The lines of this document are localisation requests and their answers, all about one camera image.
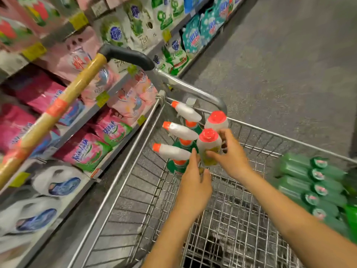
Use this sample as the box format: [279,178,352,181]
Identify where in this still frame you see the person's right forearm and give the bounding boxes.
[239,166,357,268]

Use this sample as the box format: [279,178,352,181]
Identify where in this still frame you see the stack of white blue pouches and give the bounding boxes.
[0,163,91,260]

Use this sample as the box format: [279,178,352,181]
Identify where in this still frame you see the pack of green small bottles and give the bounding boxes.
[270,151,357,239]

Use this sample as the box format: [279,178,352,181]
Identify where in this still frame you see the row of green white pouches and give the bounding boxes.
[92,0,190,76]

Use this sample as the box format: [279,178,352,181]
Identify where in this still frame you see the white red-capped cleaner bottle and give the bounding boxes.
[196,128,224,167]
[203,110,231,137]

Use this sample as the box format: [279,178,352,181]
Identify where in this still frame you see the row of teal blue pouches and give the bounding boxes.
[181,0,242,55]

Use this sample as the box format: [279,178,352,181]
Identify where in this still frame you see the grey shopping cart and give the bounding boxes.
[0,44,357,268]

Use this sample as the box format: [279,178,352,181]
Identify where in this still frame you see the person's left forearm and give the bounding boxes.
[142,206,208,268]

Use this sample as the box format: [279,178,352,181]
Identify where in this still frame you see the stack of pink detergent pouches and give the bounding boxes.
[0,28,161,172]

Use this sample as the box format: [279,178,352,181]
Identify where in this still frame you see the store shelving with refill pouches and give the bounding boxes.
[0,0,246,268]

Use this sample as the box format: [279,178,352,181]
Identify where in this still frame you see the person's right hand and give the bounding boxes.
[206,128,254,185]

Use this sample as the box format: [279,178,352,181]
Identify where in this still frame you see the person's left hand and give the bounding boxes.
[176,148,214,221]

